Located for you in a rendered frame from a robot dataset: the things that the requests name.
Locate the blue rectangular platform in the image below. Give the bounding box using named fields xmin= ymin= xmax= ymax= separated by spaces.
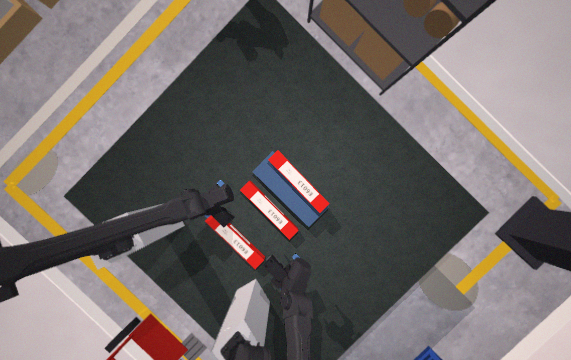
xmin=252 ymin=151 xmax=329 ymax=226

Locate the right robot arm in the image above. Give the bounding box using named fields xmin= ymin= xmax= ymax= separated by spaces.
xmin=220 ymin=255 xmax=313 ymax=360

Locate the red box with white label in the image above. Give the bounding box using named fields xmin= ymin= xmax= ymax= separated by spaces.
xmin=205 ymin=216 xmax=265 ymax=269
xmin=240 ymin=181 xmax=298 ymax=240
xmin=268 ymin=150 xmax=329 ymax=213

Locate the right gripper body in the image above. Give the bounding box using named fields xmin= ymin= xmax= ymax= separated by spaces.
xmin=271 ymin=260 xmax=294 ymax=289

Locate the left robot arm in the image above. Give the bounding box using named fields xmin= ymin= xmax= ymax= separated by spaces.
xmin=0 ymin=184 xmax=235 ymax=303

